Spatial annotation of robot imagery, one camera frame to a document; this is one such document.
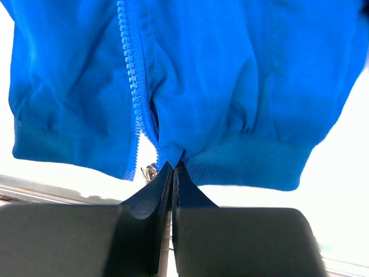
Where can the aluminium table front rail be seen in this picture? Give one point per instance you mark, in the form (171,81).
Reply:
(33,192)

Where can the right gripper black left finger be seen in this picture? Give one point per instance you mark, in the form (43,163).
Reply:
(127,239)

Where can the blue white red jacket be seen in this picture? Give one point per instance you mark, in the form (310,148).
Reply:
(240,92)

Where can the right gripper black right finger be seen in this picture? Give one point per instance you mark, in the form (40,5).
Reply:
(210,240)

